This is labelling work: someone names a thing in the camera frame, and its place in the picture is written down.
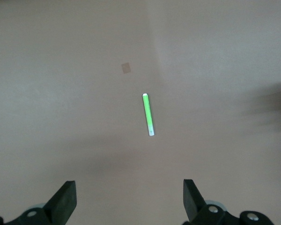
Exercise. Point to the brown tape patch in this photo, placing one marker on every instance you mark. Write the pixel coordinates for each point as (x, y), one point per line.
(126, 68)

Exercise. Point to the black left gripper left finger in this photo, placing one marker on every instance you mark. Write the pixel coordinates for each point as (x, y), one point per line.
(58, 206)

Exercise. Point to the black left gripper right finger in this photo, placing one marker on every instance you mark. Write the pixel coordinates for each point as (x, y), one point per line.
(196, 211)

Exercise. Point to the green marker pen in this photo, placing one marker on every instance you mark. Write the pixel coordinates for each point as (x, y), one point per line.
(148, 112)

